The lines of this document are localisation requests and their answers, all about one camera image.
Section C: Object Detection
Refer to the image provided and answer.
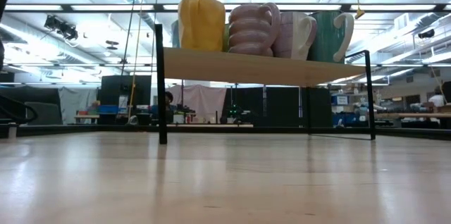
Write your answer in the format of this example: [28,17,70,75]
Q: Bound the pink ribbed ceramic mug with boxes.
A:
[227,2,282,58]

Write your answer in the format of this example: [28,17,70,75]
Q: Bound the yellow ceramic mug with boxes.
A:
[177,0,227,54]

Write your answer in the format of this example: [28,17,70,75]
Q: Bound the purple and white striped mug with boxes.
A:
[270,11,319,61]

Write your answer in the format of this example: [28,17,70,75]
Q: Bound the green mug with white handle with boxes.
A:
[307,9,355,64]

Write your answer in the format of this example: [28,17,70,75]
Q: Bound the robot with green lights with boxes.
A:
[224,103,255,125]

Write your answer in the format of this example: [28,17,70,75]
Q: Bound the pink hanging cloth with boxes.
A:
[166,84,228,123]

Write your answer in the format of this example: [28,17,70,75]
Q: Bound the wooden shelf with black legs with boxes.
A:
[154,23,377,146]

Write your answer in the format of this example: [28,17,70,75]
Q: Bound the person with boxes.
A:
[163,90,175,113]
[427,85,447,108]

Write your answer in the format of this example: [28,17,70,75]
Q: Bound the black partition panels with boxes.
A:
[224,85,333,128]

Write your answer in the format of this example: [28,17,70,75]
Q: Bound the light green ceramic mug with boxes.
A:
[221,23,231,54]

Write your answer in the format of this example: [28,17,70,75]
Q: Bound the blue ceramic mug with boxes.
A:
[171,19,181,49]

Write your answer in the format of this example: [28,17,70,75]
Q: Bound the blue and white sign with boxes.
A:
[330,94,350,107]

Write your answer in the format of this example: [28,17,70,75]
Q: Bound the blue plastic bin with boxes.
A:
[97,104,120,116]

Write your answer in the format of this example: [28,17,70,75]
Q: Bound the blue storage crates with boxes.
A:
[332,112,362,128]

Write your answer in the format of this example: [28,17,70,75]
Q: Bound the black overhead rig beam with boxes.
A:
[2,3,451,14]

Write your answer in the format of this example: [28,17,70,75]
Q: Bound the grey fabric cover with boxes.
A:
[57,87,100,125]

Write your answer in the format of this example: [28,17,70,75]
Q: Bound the long wooden workbench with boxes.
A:
[374,111,451,120]

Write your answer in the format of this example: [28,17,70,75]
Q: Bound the yellow hanging rope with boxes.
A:
[127,0,147,120]

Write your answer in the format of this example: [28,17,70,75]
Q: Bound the black hanging cable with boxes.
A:
[121,0,141,77]

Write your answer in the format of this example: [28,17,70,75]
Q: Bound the black table edge frame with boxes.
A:
[0,123,451,142]

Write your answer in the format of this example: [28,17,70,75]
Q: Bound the black ceiling camera cluster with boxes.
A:
[43,14,80,42]

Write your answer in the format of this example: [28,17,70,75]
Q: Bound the black cable loop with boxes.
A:
[0,93,39,127]

